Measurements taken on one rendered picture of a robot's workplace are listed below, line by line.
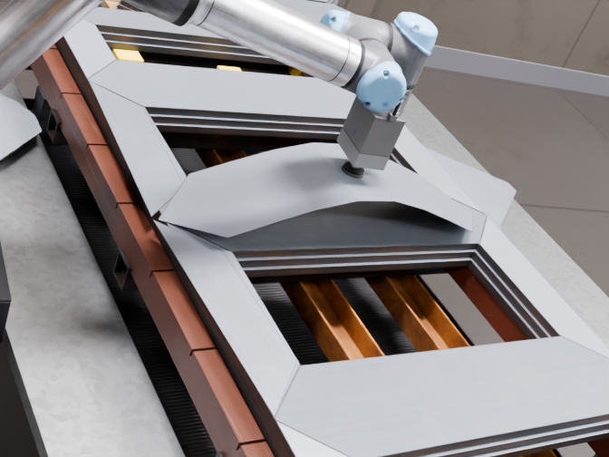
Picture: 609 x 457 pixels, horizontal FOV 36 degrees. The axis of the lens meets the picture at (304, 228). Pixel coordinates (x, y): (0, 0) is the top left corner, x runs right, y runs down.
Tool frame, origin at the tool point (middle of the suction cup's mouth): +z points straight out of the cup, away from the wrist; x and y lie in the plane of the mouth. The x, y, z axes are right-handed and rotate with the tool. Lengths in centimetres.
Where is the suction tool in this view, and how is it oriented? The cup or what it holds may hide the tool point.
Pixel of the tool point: (350, 176)
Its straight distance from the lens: 171.9
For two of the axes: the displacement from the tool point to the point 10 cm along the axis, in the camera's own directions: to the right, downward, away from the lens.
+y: -3.3, -6.2, 7.1
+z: -3.4, 7.8, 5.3
